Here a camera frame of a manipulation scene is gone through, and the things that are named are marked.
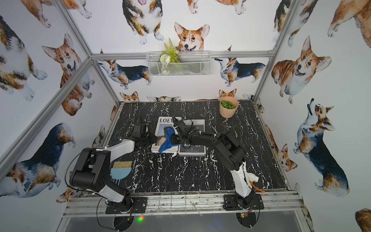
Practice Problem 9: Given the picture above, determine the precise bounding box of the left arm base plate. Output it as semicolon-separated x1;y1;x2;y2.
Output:
105;197;148;215

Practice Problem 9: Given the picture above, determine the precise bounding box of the beige pot with green plant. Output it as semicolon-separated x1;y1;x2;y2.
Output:
219;96;239;119

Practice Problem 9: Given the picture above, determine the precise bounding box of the white wire wall basket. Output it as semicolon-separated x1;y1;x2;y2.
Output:
146;51;211;76

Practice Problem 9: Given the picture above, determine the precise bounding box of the LOEWE white magazine book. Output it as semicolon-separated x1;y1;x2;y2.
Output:
151;117;173;153

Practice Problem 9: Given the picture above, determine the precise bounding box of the blue microfibre cloth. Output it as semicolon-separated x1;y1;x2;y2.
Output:
158;127;179;153

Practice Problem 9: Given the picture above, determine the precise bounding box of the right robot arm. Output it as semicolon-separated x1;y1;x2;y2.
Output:
172;117;259;209

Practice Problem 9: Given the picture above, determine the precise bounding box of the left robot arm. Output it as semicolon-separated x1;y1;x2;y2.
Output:
69;116;157;205

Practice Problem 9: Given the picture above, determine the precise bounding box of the green fern white flower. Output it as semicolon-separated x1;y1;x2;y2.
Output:
159;38;182;75

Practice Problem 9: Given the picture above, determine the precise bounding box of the aluminium frame rail front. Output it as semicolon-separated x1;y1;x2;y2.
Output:
63;191;303;218

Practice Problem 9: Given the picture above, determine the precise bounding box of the grey Twins story book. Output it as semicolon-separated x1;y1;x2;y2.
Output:
178;119;206;157

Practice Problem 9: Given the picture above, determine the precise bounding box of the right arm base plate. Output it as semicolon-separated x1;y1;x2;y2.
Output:
222;192;265;211

